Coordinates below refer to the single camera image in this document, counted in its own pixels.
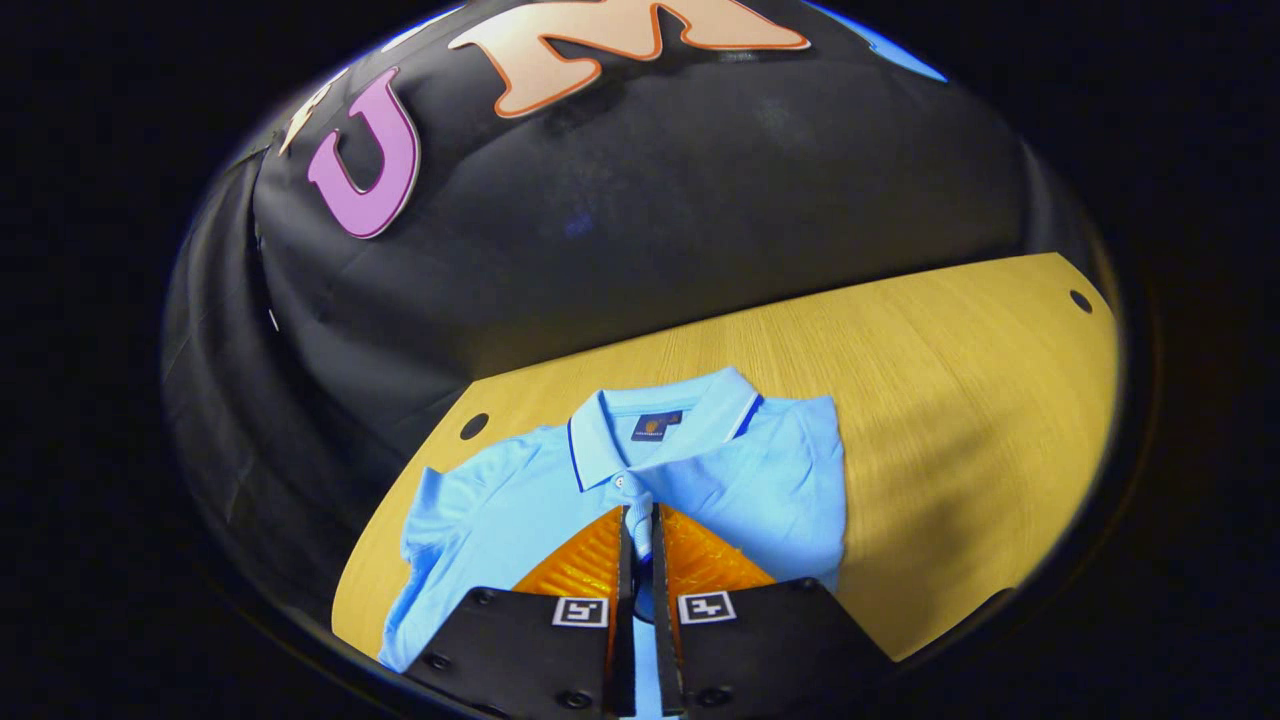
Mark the light blue T-shirt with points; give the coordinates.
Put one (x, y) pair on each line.
(740, 480)

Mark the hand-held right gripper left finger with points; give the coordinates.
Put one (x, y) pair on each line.
(530, 655)

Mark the black backdrop cloth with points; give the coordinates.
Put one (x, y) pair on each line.
(650, 200)

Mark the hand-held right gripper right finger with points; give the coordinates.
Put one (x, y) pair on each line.
(775, 650)

